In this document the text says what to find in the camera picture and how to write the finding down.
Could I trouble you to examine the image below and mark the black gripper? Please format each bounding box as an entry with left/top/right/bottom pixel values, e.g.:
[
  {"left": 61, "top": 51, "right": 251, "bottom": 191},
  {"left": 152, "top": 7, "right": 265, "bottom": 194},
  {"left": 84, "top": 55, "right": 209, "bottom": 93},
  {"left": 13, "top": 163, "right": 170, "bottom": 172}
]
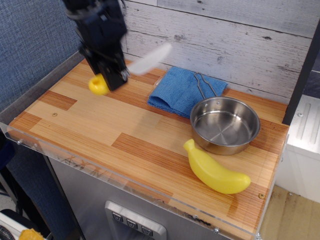
[{"left": 66, "top": 0, "right": 130, "bottom": 91}]

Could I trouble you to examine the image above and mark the yellow handled white toy knife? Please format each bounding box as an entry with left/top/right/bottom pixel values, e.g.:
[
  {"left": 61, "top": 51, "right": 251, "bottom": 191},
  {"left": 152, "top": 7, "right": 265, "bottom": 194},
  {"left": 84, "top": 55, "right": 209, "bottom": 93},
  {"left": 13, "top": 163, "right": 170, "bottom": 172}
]
[{"left": 88, "top": 43, "right": 173, "bottom": 95}]

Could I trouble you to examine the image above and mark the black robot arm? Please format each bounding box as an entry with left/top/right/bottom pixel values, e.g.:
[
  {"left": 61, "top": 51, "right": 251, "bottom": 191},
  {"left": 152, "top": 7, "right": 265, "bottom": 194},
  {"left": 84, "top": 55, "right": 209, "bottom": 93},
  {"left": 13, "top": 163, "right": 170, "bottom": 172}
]
[{"left": 63, "top": 0, "right": 129, "bottom": 91}]

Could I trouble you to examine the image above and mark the clear acrylic counter guard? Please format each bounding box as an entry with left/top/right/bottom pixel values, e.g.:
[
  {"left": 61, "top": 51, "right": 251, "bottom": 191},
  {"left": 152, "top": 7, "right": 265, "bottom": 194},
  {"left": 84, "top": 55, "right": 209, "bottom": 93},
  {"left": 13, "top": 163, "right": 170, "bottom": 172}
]
[{"left": 1, "top": 113, "right": 288, "bottom": 240}]

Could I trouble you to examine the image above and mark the blue folded cloth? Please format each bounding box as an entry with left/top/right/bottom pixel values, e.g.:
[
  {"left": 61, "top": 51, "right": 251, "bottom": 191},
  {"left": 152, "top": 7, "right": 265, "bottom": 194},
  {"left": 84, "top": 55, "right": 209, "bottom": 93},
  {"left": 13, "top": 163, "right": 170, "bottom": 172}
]
[{"left": 147, "top": 67, "right": 228, "bottom": 119}]

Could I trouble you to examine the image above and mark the stainless steel pan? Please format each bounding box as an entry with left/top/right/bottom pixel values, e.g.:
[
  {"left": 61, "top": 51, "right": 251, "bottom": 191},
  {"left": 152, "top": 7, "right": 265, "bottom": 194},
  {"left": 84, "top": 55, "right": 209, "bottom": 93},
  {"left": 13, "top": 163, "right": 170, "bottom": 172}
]
[{"left": 190, "top": 72, "right": 261, "bottom": 156}]

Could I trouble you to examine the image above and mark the stainless steel cabinet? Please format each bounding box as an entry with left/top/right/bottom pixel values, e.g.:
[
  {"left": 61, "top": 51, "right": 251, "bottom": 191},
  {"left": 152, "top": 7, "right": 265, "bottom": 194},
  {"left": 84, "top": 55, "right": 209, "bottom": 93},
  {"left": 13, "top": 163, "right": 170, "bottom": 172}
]
[{"left": 46, "top": 157, "right": 229, "bottom": 240}]

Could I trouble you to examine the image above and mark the silver button control panel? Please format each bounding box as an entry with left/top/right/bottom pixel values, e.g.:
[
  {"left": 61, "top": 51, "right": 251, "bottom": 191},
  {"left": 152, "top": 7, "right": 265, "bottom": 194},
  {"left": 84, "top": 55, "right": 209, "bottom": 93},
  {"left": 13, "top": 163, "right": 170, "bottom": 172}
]
[{"left": 104, "top": 200, "right": 167, "bottom": 240}]

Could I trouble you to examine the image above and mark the yellow toy banana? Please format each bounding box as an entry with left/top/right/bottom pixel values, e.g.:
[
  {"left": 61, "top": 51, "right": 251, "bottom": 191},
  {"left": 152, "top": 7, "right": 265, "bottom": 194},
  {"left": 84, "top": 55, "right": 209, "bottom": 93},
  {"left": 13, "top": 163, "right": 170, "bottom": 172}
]
[{"left": 183, "top": 139, "right": 251, "bottom": 195}]

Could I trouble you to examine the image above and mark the yellow object bottom left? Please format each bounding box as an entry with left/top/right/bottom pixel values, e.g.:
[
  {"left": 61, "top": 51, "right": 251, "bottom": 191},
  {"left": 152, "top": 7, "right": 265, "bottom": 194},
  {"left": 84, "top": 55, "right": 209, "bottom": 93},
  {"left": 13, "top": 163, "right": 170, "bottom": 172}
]
[{"left": 18, "top": 228, "right": 45, "bottom": 240}]

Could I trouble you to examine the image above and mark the white appliance at right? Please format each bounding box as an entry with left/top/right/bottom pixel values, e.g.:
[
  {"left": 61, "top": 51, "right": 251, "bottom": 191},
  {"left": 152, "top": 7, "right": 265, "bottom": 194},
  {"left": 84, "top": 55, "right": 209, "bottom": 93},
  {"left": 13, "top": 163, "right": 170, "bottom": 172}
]
[{"left": 275, "top": 95, "right": 320, "bottom": 203}]

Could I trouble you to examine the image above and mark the black vertical post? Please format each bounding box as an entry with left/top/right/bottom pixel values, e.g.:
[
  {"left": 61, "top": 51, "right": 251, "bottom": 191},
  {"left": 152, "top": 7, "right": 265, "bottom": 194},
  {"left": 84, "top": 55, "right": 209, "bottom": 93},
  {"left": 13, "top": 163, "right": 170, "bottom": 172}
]
[{"left": 281, "top": 0, "right": 320, "bottom": 125}]

